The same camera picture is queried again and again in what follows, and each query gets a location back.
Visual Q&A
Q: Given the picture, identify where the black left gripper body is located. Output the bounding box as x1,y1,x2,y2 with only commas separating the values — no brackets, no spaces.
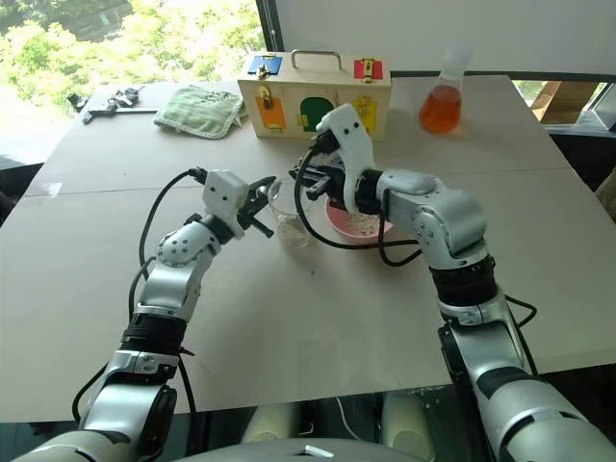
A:
237,186,267,230

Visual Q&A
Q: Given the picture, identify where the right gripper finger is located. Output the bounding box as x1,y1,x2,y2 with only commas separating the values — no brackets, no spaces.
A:
287,162,333,180
303,175,335,201

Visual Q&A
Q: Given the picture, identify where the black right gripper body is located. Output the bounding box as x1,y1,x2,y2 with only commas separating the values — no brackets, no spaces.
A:
307,154,351,211

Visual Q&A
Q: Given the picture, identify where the clear glass mug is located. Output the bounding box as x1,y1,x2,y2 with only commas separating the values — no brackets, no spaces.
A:
262,177,320,249

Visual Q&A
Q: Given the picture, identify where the pink bowl with oatmeal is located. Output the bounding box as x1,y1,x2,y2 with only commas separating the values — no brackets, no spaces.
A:
324,196,396,244

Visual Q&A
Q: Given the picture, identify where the wooden lock box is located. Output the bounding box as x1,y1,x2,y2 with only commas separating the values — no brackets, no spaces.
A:
237,49,394,142

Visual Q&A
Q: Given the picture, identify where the green quilted cloth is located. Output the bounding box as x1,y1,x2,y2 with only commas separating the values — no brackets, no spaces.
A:
153,85,244,141

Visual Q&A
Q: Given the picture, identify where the glass flask with orange liquid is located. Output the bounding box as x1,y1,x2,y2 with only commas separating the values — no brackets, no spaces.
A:
418,45,471,137

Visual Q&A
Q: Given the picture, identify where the black window pillar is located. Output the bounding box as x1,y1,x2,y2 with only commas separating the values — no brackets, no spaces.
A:
254,0,283,52

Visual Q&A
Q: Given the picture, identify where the long metal tool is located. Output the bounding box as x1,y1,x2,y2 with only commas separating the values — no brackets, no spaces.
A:
81,106,160,126

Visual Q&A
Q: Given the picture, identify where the bunch of keys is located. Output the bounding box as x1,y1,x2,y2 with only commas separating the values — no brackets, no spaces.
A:
106,85,146,109

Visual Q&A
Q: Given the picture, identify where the cream rounded shape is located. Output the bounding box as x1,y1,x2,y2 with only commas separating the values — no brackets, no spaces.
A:
240,401,303,445
381,391,435,448

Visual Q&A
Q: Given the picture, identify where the brown cardboard box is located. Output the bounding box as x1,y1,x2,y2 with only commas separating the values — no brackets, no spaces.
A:
528,80,609,126

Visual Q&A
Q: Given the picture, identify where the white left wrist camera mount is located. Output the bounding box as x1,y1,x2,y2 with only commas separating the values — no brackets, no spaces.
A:
201,168,252,240

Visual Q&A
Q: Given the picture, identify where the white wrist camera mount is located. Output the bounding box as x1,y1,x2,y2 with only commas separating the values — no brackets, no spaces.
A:
201,168,252,240
315,103,382,214

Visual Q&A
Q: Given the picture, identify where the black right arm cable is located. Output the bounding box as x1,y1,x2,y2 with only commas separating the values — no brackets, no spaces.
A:
294,141,539,377

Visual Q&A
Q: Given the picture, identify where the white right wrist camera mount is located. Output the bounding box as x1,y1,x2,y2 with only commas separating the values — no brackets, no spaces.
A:
315,103,382,214

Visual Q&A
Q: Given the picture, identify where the thin white cable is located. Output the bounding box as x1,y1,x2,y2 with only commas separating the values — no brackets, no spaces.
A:
335,396,358,442

